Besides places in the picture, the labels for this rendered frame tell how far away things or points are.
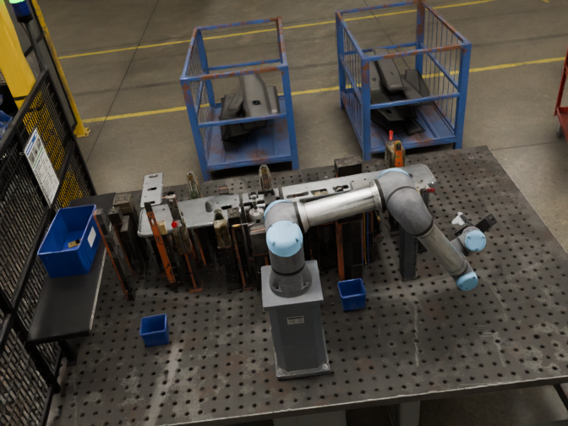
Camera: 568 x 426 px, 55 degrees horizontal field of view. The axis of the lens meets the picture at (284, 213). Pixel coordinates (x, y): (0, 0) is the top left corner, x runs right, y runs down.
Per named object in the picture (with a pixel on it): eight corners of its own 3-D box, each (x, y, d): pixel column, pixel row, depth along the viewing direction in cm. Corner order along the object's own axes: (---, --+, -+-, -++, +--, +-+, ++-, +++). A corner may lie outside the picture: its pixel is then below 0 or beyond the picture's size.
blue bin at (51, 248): (105, 227, 241) (95, 204, 233) (89, 274, 217) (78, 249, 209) (68, 232, 242) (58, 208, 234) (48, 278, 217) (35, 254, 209)
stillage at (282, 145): (213, 120, 546) (193, 26, 490) (292, 111, 544) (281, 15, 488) (204, 186, 450) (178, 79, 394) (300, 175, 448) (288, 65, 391)
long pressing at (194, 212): (423, 161, 264) (423, 158, 263) (439, 185, 245) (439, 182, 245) (140, 209, 257) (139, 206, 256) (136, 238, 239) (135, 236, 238)
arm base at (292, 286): (314, 294, 184) (312, 273, 178) (270, 300, 184) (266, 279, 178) (309, 264, 196) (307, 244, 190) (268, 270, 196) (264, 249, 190)
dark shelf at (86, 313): (117, 196, 266) (116, 191, 264) (90, 335, 194) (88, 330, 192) (73, 204, 265) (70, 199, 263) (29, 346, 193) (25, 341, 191)
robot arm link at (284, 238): (271, 275, 179) (266, 245, 171) (268, 250, 190) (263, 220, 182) (308, 270, 180) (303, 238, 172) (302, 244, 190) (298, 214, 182)
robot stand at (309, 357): (330, 374, 205) (323, 299, 182) (276, 380, 206) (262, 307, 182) (324, 331, 222) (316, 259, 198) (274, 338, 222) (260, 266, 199)
